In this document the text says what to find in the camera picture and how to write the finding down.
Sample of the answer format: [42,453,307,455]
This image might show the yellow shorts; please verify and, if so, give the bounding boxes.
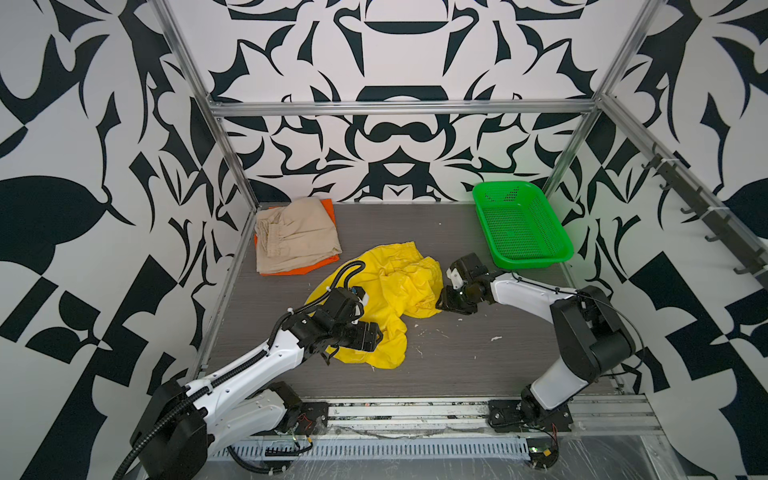
[334,242,443,369]

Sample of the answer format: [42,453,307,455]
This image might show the beige shorts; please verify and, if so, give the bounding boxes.
[254,196,343,276]

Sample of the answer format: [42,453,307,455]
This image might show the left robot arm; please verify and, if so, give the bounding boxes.
[114,286,383,479]

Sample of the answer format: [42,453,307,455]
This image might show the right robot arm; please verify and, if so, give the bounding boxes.
[436,254,637,429]

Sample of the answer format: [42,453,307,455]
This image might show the green plastic basket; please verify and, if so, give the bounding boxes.
[472,181,574,271]

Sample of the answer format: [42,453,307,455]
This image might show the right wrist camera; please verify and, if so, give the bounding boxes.
[446,267,466,290]

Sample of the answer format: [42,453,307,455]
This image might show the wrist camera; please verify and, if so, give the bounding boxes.
[446,267,466,290]
[350,286,368,305]

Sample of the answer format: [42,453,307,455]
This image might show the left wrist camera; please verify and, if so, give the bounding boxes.
[350,286,368,305]

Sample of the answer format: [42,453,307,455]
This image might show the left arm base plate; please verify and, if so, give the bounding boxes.
[287,401,330,436]

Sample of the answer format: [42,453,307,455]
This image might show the white cable duct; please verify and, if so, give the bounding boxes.
[232,437,530,462]

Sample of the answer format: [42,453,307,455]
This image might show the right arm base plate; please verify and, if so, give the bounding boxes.
[486,399,573,433]

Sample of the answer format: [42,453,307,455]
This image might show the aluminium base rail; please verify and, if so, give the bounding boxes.
[304,394,663,437]

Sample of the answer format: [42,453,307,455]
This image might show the right aluminium frame post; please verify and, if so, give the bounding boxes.
[543,0,666,199]

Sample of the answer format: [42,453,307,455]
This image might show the aluminium frame post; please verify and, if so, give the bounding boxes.
[149,0,259,212]
[543,0,666,199]

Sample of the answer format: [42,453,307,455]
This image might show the black wall hook rack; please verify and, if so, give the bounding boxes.
[640,143,767,289]

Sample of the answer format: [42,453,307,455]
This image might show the aluminium frame crossbar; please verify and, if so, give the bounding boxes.
[209,99,596,117]

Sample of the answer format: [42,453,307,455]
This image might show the left aluminium frame post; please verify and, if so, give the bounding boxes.
[149,0,259,212]

